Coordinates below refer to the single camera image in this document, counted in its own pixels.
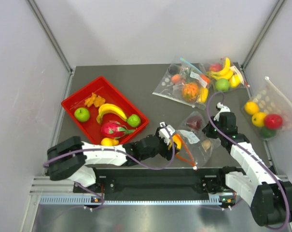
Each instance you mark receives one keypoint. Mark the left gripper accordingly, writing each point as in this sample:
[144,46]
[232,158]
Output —
[166,153]

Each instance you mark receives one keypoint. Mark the orange persimmon toy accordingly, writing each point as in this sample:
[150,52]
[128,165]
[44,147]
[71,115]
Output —
[176,78]

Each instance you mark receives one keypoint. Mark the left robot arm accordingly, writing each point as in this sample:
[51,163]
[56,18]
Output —
[73,159]

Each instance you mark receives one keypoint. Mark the red plastic tray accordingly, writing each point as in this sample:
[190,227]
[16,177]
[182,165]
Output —
[101,87]

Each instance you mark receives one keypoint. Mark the pink dragon fruit toy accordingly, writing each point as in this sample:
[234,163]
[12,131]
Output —
[115,130]

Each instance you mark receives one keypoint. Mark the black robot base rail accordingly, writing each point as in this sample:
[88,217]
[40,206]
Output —
[167,184]

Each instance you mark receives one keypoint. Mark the aluminium corner post left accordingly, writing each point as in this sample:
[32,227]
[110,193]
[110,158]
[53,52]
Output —
[48,32]

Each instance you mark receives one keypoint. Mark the red apple in dotted bag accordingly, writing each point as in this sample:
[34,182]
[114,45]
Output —
[273,121]

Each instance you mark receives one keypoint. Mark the yellow star fruit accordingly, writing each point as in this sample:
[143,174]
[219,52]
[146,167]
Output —
[178,142]

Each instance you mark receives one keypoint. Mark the yellow lemon left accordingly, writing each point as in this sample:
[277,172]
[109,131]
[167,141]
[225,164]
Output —
[251,108]

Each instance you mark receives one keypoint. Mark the zip bag with bananas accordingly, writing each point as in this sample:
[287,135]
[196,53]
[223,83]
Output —
[236,70]

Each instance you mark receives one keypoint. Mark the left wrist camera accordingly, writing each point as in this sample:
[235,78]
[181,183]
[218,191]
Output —
[165,132]

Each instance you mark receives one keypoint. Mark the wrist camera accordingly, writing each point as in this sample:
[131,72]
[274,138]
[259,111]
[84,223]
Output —
[221,109]
[165,132]

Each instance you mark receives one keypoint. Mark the beige garlic toy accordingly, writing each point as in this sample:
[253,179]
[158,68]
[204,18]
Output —
[206,144]

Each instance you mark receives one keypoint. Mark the green apple in banana bag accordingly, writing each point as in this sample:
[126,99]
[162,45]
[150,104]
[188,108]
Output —
[222,85]

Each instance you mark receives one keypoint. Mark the yellow banana bunch in bag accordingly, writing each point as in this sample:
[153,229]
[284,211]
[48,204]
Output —
[226,71]

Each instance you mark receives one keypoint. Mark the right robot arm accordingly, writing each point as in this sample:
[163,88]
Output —
[269,197]

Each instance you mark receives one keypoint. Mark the yellow lemon in banana bag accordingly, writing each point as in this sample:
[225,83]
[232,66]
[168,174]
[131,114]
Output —
[234,81]

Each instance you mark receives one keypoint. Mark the dotted zip bag with lemons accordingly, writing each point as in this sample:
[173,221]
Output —
[271,101]

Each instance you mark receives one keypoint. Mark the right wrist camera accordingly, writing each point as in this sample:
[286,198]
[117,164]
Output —
[221,109]

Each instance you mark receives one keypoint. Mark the zip bag with red zipper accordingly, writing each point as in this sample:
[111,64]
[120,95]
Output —
[192,151]

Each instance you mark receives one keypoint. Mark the dotted flat zip bag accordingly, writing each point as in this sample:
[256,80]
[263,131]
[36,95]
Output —
[166,88]

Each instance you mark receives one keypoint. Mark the dark green avocado toy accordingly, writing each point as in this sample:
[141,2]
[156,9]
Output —
[267,133]

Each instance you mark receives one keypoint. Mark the white slotted cable duct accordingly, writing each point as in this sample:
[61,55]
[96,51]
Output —
[92,200]

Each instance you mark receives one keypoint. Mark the orange tomato toy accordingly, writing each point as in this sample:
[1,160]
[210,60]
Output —
[206,79]

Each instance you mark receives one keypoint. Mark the yellow mango in blue-zip bag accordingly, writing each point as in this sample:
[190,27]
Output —
[203,95]

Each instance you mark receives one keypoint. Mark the zip bag with blue zipper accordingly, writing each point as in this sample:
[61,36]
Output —
[191,73]

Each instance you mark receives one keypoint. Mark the orange pineapple toy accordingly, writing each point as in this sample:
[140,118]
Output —
[190,92]

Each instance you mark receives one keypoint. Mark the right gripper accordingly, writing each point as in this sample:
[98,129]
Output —
[207,130]

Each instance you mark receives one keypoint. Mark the red peach toy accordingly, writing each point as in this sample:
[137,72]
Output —
[215,67]

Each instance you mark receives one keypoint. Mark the aluminium corner post right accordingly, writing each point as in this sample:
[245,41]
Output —
[279,4]

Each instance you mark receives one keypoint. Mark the dark red plum toy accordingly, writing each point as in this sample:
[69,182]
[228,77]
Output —
[194,122]

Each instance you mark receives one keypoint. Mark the yellow orange with green stem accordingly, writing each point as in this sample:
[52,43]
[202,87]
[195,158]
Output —
[258,119]

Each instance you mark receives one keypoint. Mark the yellow fruit in tray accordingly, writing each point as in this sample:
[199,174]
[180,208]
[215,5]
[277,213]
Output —
[109,142]

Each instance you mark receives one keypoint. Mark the banana bunch in tray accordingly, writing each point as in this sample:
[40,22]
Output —
[108,108]

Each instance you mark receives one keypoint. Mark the green apple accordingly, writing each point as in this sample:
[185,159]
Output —
[222,85]
[82,114]

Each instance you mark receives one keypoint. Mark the aluminium corner post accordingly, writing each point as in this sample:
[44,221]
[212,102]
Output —
[48,32]
[279,4]

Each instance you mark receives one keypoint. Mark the orange mandarin cluster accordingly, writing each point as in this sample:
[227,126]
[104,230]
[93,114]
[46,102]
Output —
[94,100]

